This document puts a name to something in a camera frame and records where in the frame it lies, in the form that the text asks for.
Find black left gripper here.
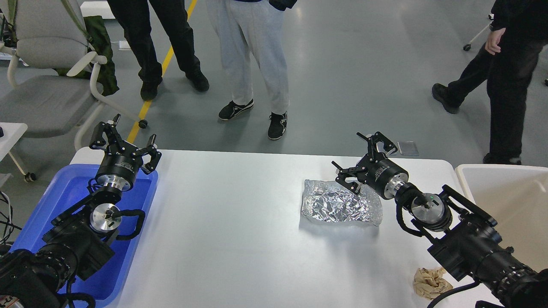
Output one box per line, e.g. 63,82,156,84
89,114,162,191

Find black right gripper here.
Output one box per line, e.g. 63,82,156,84
331,131,409,200

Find aluminium foil sheet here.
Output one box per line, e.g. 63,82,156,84
300,179,383,226

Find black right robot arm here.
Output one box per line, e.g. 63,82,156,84
336,131,548,308

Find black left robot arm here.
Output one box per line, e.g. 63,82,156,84
1,114,162,308

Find metal floor plate right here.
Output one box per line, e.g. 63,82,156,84
397,141,419,156

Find blue plastic tray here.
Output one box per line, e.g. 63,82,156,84
11,164,158,308

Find green bag on chair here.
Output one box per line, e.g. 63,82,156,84
71,13,119,96

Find grey office chair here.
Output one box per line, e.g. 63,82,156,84
1,0,148,150

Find white side table left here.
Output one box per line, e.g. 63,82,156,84
0,122,37,183

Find crumpled brown paper ball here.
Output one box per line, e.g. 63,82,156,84
412,267,453,300

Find person in black trousers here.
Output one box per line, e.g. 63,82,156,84
106,0,210,101

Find beige plastic bin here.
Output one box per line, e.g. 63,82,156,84
455,164,548,271

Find white chair at right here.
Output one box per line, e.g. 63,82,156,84
462,14,494,51

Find person in grey sweatpants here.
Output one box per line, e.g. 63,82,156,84
205,0,298,141

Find person in black right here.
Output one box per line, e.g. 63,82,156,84
431,0,548,165

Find black cables at left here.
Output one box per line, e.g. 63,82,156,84
0,190,22,244

